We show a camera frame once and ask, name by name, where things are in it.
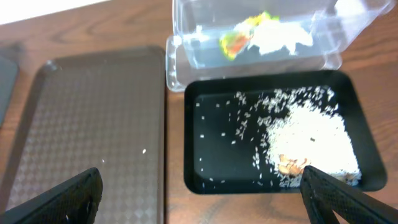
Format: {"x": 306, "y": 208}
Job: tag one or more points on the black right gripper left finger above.
{"x": 75, "y": 200}

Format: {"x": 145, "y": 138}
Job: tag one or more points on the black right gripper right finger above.
{"x": 325, "y": 196}

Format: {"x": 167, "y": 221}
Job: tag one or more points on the rice food scraps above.
{"x": 297, "y": 128}

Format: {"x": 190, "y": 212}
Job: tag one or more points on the white paper napkin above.
{"x": 271, "y": 36}

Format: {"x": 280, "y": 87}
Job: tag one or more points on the green snack wrapper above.
{"x": 235, "y": 41}

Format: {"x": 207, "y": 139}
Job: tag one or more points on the black waste tray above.
{"x": 214, "y": 164}

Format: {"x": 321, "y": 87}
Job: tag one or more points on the grey plastic dishwasher rack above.
{"x": 9, "y": 74}

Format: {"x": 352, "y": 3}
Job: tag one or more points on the clear plastic waste bin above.
{"x": 193, "y": 53}

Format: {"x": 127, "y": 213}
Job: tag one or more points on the dark brown serving tray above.
{"x": 104, "y": 110}

